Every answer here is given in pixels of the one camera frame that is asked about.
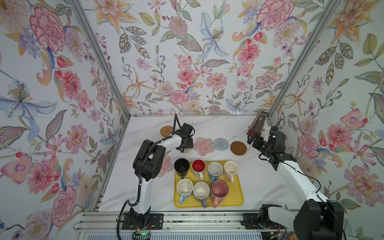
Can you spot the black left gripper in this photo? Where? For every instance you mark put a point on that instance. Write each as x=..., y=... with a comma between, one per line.
x=190, y=142

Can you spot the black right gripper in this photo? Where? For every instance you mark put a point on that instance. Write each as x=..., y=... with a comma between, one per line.
x=259, y=140

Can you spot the white embroidered round coaster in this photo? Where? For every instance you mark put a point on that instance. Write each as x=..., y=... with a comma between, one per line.
x=185, y=151

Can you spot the brown wooden round coaster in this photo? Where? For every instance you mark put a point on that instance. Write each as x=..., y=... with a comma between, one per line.
x=238, y=148

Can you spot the grey round coaster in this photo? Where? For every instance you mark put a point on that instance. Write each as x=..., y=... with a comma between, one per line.
x=221, y=144

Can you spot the pale pink flower coaster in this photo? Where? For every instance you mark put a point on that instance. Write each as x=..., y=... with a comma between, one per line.
x=167, y=166

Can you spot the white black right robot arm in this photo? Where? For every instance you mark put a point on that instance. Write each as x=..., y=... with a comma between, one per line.
x=318, y=218

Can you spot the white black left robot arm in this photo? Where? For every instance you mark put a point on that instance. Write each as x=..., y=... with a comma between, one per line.
x=147, y=165

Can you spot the woven rattan round coaster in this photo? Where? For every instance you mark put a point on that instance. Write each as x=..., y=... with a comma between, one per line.
x=166, y=131

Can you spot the brown wooden metronome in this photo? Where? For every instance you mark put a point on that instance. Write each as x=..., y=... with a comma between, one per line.
x=259, y=125

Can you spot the black mug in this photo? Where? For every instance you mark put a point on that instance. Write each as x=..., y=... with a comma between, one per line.
x=182, y=167

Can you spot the red interior white mug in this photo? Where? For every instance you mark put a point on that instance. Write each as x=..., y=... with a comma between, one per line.
x=199, y=169

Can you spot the yellow tray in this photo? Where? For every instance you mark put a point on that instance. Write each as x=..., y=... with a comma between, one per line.
x=233, y=199

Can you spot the cream mug pink handle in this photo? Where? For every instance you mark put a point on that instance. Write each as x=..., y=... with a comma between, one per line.
x=231, y=170

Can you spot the white mug blue handle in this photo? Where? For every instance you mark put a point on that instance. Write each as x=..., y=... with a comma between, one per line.
x=215, y=170

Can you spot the white mug light-blue handle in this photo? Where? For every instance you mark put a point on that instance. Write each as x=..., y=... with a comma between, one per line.
x=185, y=189

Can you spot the white mug purple handle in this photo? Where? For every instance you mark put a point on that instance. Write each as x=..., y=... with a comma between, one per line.
x=201, y=193

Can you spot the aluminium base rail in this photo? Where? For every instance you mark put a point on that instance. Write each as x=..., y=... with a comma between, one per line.
x=202, y=221

